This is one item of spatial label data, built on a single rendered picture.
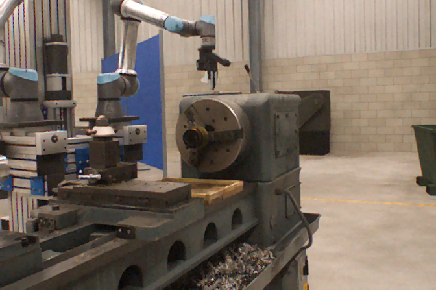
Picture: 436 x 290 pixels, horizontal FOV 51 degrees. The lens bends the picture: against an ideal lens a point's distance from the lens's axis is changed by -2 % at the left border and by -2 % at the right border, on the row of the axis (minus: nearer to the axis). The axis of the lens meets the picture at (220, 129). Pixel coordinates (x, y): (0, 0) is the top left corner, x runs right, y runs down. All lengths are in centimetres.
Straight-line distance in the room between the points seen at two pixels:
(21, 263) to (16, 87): 117
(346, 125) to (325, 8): 302
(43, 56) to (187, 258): 132
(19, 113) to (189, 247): 98
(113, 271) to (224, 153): 87
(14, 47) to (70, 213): 123
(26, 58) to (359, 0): 1045
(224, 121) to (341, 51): 1020
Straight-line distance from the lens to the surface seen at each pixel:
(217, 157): 194
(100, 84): 244
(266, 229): 209
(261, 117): 202
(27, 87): 211
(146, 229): 122
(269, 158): 204
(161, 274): 141
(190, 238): 155
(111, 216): 141
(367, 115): 1184
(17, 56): 244
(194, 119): 191
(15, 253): 106
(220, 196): 167
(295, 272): 239
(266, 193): 206
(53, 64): 235
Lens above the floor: 121
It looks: 3 degrees down
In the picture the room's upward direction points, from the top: 2 degrees counter-clockwise
